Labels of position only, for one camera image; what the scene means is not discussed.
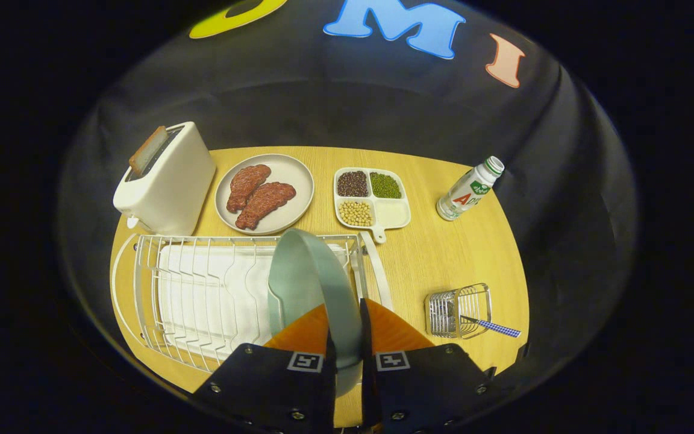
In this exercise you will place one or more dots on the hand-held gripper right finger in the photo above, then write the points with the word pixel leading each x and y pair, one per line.
pixel 366 386

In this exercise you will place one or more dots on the brown steak piece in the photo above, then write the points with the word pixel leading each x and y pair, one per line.
pixel 247 184
pixel 265 202

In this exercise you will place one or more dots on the pile of green beans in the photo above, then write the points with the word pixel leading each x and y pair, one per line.
pixel 385 185

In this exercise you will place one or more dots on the white divided dish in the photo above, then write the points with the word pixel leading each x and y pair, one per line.
pixel 392 214

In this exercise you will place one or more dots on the pile of dark beans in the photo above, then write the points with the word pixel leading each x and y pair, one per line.
pixel 353 184

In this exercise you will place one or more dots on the pale green plate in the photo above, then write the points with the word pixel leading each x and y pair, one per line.
pixel 305 283

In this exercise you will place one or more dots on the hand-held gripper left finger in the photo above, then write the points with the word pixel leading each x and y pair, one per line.
pixel 329 392

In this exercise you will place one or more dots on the brown toast slice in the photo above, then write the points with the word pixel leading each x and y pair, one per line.
pixel 147 150

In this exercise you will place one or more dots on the white toaster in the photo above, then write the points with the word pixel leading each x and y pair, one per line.
pixel 172 187

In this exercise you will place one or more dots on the white drain tray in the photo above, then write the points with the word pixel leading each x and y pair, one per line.
pixel 202 289

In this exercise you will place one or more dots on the pile of yellow soybeans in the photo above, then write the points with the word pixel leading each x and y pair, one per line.
pixel 355 213

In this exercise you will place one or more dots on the white drink bottle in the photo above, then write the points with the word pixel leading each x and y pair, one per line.
pixel 461 196

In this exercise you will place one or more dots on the beige round plate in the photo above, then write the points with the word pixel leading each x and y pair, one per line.
pixel 290 175

